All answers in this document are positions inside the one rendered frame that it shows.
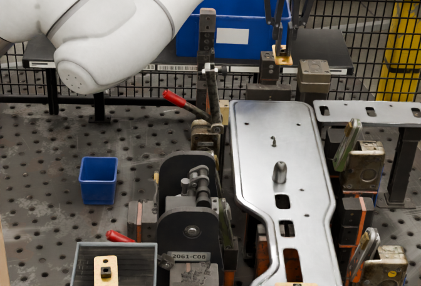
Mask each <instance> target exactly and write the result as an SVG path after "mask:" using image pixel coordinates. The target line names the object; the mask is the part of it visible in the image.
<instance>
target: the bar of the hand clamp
mask: <svg viewBox="0 0 421 286"><path fill-rule="evenodd" d="M221 68H222V69H217V68H215V65H214V63H205V69H203V70H202V71H198V74H199V76H201V75H202V77H205V78H206V83H207V92H208V97H209V106H210V115H211V120H212V124H214V123H220V124H222V120H221V110H220V105H219V95H218V89H217V80H216V75H218V73H221V74H222V76H224V77H227V65H225V64H223V65H222V66H221Z"/></svg>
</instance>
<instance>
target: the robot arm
mask: <svg viewBox="0 0 421 286"><path fill-rule="evenodd" d="M202 1H204V0H0V58H1V57H2V56H3V55H4V54H5V53H6V52H7V51H8V50H9V49H10V48H11V47H12V46H13V45H14V44H15V43H22V42H25V41H29V40H31V39H33V38H34V37H36V36H39V35H41V34H44V35H45V36H46V37H47V38H48V39H49V40H50V42H52V44H53V45H54V46H55V48H56V51H55V53H54V61H55V67H56V71H57V72H58V75H59V76H60V78H61V80H62V82H63V83H64V84H65V85H66V86H67V87H68V88H69V89H71V90H72V91H74V92H76V93H79V94H83V95H86V94H94V93H100V92H103V91H105V90H108V89H111V88H113V87H115V86H117V85H119V84H121V83H123V82H125V81H127V80H129V79H130V78H131V77H133V76H135V75H136V74H137V73H139V72H140V71H141V70H143V69H144V68H145V67H146V66H147V65H149V64H150V63H151V62H153V61H154V59H156V57H158V55H159V54H160V53H161V51H162V50H163V49H164V48H165V47H166V46H167V45H168V44H169V43H170V42H171V41H172V40H173V38H174V37H175V35H176V34H177V32H178V31H179V29H180V28H181V27H182V25H183V24H184V23H185V21H186V20H187V18H188V17H189V16H190V15H191V13H192V12H193V11H194V9H195V8H196V7H197V6H198V5H199V4H200V3H201V2H202ZM313 3H314V0H305V3H304V7H303V10H302V13H301V17H300V18H299V0H292V18H291V21H292V23H291V22H288V30H287V38H286V52H287V54H286V55H287V56H291V43H292V41H296V39H297V33H298V29H299V26H302V25H303V26H306V25H307V22H308V18H309V15H310V12H311V9H312V7H313ZM283 7H284V0H277V2H276V9H275V13H274V17H273V18H272V17H271V4H270V0H264V10H265V17H266V24H267V25H272V26H273V32H272V37H273V40H276V44H275V49H274V50H275V54H276V56H279V54H280V49H281V40H282V34H283V26H282V22H281V17H282V13H283Z"/></svg>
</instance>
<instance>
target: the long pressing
mask: <svg viewBox="0 0 421 286"><path fill-rule="evenodd" d="M245 123H248V125H246V124H245ZM297 124H300V126H298V125H297ZM228 129H229V144H230V152H231V167H232V182H233V191H234V202H235V204H236V205H237V207H238V208H240V209H241V210H243V211H244V212H246V213H247V214H249V215H251V216H252V217H254V218H255V219H257V220H259V221H260V222H261V223H262V224H263V225H264V227H265V230H266V239H267V245H268V255H269V264H270V266H269V268H268V269H267V270H266V271H265V272H264V273H262V274H261V275H260V276H258V277H257V278H256V279H255V280H253V281H252V282H251V284H250V286H274V284H275V283H276V282H286V283H287V282H288V280H287V275H286V267H285V262H284V254H283V250H284V249H295V250H297V251H298V257H299V264H300V269H301V275H302V279H303V283H317V284H318V286H343V282H342V279H341V274H340V269H339V265H338V260H337V257H336V252H335V246H334V243H333V238H332V234H331V229H330V222H331V219H332V217H333V214H334V212H335V209H336V199H335V195H334V192H333V187H332V183H331V179H330V174H329V171H328V166H327V163H326V158H325V153H324V150H323V146H322V142H321V137H320V133H319V130H318V124H317V121H316V117H315V114H314V110H313V108H312V106H310V105H309V104H307V103H304V102H298V101H271V100H231V101H230V102H229V119H228ZM272 135H273V136H274V138H275V140H276V147H273V146H272V144H273V140H274V139H271V136H272ZM278 161H284V162H285V163H286V165H287V168H288V171H287V176H286V182H284V183H276V182H274V181H273V180H272V177H273V168H274V165H275V163H277V162H278ZM300 189H303V190H304V191H300ZM276 195H286V196H288V198H289V204H290V209H279V208H277V207H276V199H275V196H276ZM305 215H309V216H308V217H306V216H305ZM280 221H291V222H292V223H293V227H294V234H295V237H294V238H283V237H282V236H281V233H280V229H279V222H280Z"/></svg>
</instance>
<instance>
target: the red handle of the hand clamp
mask: <svg viewBox="0 0 421 286"><path fill-rule="evenodd" d="M162 95H163V98H164V99H166V100H168V101H169V102H172V103H173V104H175V105H176V106H178V107H180V108H183V109H186V110H187V111H189V112H191V113H193V114H194V115H196V116H198V117H200V118H201V119H203V120H205V121H206V122H208V123H210V124H211V125H212V120H211V115H209V114H208V113H206V112H204V111H203V110H201V109H199V108H197V107H196V106H194V105H192V104H191V103H188V102H187V101H186V99H184V98H182V97H180V96H178V95H177V94H175V93H174V92H171V91H170V90H168V89H167V90H164V91H163V93H162Z"/></svg>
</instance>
